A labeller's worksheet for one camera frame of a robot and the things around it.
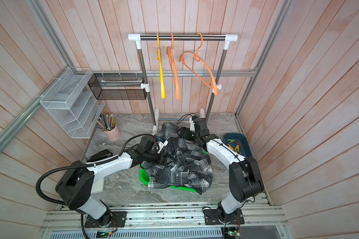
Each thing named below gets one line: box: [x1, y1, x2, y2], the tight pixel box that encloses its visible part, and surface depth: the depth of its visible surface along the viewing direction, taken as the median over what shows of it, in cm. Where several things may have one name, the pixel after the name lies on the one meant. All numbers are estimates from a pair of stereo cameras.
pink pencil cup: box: [103, 124, 121, 142], surface depth 103 cm
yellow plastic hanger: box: [156, 32, 166, 100], surface depth 64 cm
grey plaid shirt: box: [142, 121, 214, 195], surface depth 78 cm
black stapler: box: [86, 149, 114, 163], surface depth 96 cm
